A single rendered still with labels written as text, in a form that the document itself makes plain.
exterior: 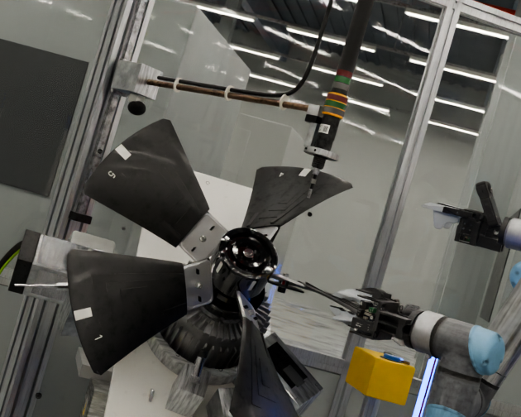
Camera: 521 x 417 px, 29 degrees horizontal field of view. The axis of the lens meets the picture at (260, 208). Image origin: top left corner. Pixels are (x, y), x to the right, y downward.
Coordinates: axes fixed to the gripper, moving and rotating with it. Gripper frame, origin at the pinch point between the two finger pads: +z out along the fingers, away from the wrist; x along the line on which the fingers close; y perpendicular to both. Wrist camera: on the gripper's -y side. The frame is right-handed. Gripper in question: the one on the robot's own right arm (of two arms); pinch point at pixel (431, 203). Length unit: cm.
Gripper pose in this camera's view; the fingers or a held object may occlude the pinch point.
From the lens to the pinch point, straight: 256.6
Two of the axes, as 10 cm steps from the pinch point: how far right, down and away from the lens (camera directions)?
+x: 4.2, 0.1, 9.1
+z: -8.8, -2.4, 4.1
